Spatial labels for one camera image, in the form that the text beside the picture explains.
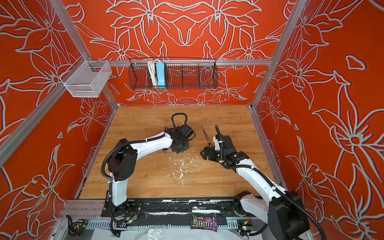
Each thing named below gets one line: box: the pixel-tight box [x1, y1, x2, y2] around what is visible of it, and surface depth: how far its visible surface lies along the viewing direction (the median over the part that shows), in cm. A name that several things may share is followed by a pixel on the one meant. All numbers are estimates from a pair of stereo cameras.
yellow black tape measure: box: [65, 215, 89, 237], surface depth 68 cm
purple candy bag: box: [190, 214, 218, 233], surface depth 70 cm
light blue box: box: [156, 62, 166, 89], surface depth 92 cm
